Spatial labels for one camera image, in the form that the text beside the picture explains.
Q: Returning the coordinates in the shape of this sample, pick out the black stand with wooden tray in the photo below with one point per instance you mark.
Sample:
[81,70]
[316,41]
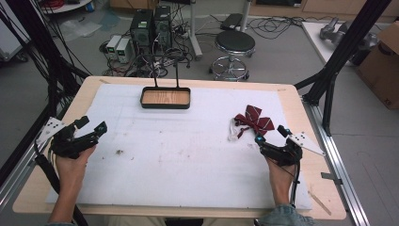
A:
[165,98]

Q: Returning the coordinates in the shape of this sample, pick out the person's right hand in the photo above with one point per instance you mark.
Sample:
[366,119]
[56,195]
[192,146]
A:
[280,175]

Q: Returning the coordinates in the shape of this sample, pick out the person's left hand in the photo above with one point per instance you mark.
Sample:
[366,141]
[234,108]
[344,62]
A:
[73,171]

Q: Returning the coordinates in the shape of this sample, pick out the round white table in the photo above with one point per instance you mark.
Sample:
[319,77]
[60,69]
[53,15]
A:
[67,5]

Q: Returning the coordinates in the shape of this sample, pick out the black metal frame stand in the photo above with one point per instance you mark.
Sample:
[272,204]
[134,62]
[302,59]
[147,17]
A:
[44,47]
[342,56]

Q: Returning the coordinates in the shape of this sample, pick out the black flat device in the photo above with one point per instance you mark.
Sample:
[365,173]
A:
[231,21]

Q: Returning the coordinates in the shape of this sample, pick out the thin wooden stick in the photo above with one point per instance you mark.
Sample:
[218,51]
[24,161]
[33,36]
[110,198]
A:
[320,203]

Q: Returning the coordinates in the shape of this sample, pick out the white power supply unit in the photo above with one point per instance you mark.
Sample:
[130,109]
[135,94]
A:
[123,50]
[113,45]

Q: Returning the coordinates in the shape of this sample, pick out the aluminium rail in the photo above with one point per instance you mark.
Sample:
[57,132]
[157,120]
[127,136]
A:
[338,163]
[19,175]

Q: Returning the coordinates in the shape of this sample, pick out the dark red striped bow tie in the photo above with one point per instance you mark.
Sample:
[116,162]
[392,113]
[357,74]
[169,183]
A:
[254,121]

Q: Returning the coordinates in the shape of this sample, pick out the white board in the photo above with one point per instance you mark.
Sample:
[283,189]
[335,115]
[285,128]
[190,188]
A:
[313,37]

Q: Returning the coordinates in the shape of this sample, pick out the black computer tower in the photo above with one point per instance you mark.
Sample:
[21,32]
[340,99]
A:
[141,28]
[163,26]

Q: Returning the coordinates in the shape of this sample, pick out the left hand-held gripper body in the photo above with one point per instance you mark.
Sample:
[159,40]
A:
[70,146]

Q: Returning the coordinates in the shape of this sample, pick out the white foam mat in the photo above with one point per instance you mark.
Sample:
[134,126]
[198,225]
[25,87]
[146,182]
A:
[175,157]

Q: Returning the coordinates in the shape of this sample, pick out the small metal bracket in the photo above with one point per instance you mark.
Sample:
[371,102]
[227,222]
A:
[331,178]

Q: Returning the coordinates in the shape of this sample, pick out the grey table leg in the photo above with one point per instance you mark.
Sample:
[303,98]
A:
[194,34]

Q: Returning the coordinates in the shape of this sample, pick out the brown cardboard box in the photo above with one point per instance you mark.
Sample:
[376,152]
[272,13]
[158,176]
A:
[381,69]

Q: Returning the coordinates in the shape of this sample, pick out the black round stool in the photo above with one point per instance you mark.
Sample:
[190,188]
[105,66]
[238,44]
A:
[234,44]

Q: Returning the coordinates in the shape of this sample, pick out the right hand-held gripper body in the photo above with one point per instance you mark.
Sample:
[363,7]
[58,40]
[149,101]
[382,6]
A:
[284,153]

